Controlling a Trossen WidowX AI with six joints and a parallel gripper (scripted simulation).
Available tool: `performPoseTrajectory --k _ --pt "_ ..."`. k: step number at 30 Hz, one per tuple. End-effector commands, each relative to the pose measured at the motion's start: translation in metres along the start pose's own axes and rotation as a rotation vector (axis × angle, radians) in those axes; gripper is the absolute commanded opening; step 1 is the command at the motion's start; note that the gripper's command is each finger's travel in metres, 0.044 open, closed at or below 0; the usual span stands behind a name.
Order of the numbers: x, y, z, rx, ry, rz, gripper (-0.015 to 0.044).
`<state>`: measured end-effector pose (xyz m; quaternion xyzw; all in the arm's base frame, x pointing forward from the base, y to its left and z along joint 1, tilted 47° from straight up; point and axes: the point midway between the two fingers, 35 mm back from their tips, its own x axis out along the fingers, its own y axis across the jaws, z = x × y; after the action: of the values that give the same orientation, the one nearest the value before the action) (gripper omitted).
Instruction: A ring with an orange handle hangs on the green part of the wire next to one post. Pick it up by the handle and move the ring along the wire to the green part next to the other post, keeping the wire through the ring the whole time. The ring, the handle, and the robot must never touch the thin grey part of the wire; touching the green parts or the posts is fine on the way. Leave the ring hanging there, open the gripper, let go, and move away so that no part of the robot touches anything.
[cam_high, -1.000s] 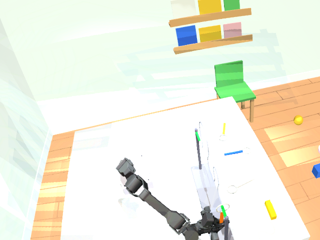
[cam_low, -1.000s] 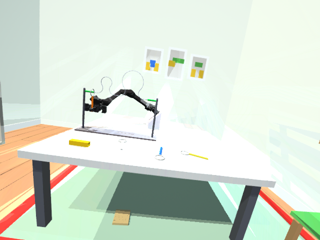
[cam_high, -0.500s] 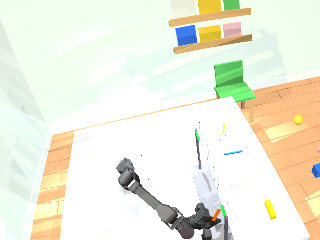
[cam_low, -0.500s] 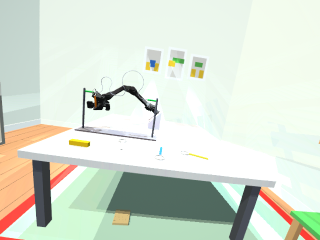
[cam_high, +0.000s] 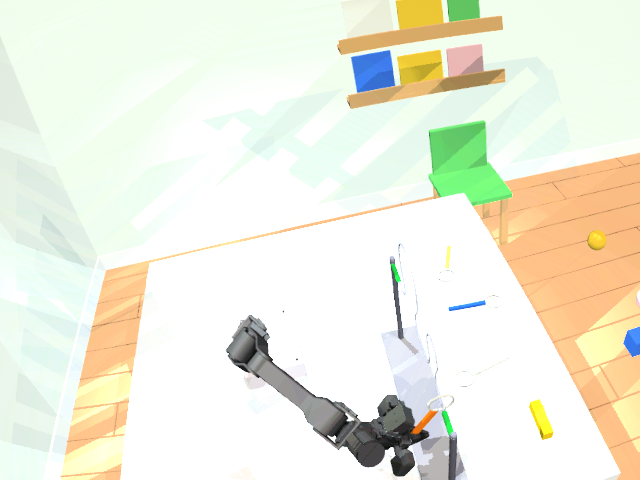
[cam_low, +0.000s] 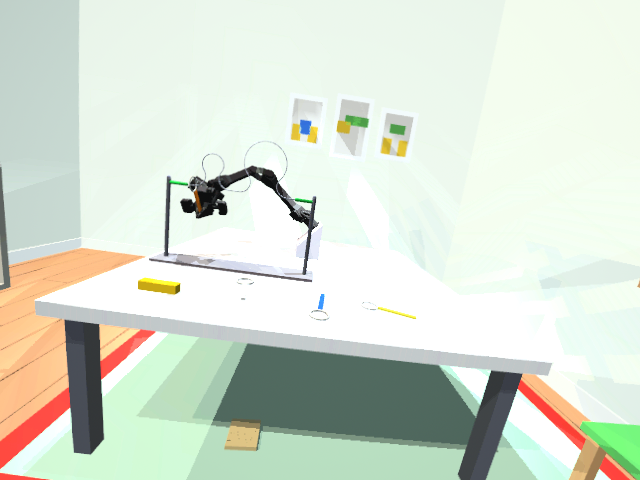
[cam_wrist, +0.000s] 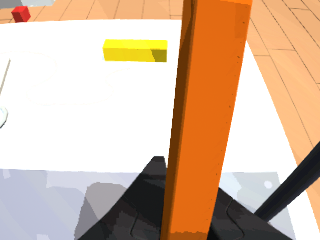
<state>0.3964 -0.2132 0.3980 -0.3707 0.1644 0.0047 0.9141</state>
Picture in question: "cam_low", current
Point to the yellow rectangular block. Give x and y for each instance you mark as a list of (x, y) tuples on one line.
[(159, 285)]

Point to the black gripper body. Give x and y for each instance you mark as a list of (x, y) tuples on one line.
[(187, 205)]

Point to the blue handle with thin white loop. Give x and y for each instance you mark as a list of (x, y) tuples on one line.
[(320, 308)]

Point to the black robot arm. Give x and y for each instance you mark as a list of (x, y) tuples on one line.
[(268, 178)]

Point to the silver loop with yellow handle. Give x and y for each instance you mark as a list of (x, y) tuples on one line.
[(388, 310)]

